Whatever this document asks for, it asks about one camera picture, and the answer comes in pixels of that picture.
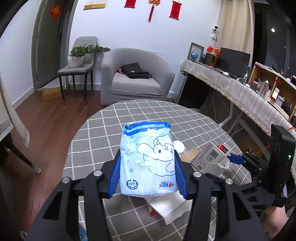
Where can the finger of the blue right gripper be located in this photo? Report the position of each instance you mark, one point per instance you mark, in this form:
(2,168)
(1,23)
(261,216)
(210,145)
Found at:
(237,159)

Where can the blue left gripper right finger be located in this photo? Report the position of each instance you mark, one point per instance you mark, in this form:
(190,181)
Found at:
(181,178)

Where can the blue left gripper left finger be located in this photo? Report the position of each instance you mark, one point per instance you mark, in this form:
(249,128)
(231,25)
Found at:
(115,175)

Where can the red SanDisk box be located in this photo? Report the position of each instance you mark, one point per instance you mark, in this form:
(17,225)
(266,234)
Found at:
(212,159)

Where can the white torn paper box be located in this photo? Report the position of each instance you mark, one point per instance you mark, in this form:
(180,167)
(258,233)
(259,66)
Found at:
(170,206)

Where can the white plastic cup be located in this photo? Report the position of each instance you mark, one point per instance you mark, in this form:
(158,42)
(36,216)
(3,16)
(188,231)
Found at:
(179,147)

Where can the blue white tissue pack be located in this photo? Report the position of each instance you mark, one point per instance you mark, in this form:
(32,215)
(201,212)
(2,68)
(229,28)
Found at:
(147,167)

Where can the person's right hand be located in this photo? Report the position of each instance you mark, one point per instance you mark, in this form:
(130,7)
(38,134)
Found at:
(275,219)

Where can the brown cardboard piece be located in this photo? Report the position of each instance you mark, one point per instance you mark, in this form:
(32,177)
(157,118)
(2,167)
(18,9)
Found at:
(190,155)

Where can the beige fringed desk cloth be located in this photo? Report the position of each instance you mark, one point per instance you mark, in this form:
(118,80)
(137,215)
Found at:
(250,103)

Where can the wooden desk shelf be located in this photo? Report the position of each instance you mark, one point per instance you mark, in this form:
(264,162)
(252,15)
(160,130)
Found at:
(278,86)

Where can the grey armchair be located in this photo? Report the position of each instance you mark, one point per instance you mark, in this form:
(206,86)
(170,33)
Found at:
(116,86)

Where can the black monitor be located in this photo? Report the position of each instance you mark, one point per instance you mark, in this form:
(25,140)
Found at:
(232,61)

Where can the beige side tablecloth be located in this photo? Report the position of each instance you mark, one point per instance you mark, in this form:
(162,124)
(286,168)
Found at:
(10,118)

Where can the black handbag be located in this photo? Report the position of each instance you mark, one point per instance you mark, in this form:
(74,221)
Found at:
(133,71)

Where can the small blue globe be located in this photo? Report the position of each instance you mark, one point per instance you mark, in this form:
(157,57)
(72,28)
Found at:
(194,56)

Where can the grey dining chair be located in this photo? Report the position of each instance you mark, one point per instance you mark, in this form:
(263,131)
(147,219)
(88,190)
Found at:
(84,70)

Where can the potted green plant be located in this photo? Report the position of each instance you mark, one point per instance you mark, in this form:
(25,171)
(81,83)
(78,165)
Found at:
(84,55)

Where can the beige curtain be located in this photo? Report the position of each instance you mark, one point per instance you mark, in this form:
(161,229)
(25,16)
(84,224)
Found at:
(236,26)

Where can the grey door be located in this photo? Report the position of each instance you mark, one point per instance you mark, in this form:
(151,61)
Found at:
(50,42)

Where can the right red hanging scroll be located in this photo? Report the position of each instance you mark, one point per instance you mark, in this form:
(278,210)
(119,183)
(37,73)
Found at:
(175,10)

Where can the red hanging scroll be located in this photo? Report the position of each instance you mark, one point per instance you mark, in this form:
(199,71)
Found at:
(175,10)
(130,4)

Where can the left red hanging scroll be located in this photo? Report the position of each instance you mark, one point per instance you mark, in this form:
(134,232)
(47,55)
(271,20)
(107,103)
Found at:
(130,4)

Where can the red Chinese knot ornament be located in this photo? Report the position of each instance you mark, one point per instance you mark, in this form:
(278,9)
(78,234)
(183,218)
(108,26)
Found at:
(153,3)

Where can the red door decoration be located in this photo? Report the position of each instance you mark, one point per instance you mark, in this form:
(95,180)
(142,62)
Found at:
(55,11)

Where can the picture frame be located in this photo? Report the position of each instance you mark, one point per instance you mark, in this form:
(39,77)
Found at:
(198,49)

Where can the white security camera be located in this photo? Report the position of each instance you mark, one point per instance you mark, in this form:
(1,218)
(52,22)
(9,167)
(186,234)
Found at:
(215,32)

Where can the wall calendar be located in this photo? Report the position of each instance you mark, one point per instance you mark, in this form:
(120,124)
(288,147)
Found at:
(95,4)

